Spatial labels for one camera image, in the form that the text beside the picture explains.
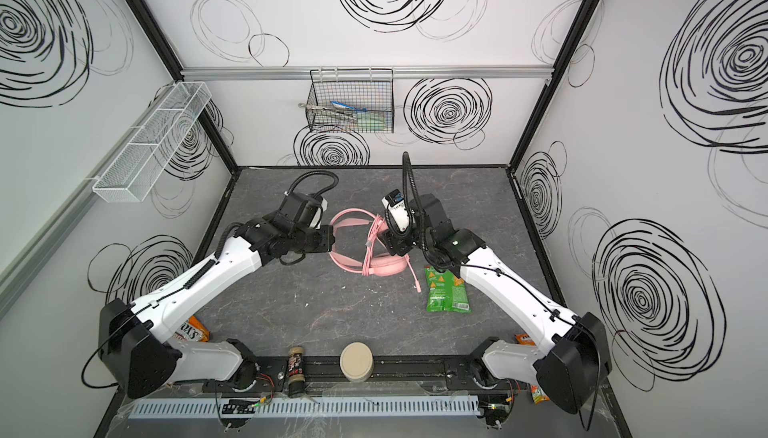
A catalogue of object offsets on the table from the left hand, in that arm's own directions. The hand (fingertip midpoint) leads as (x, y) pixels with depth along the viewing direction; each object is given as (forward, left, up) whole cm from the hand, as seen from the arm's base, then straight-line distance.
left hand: (339, 238), depth 79 cm
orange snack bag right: (-31, -49, -15) cm, 60 cm away
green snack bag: (-8, -30, -15) cm, 34 cm away
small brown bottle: (-30, +8, -14) cm, 35 cm away
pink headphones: (-7, -13, -1) cm, 15 cm away
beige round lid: (-27, -6, -12) cm, 30 cm away
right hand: (+1, -12, +4) cm, 13 cm away
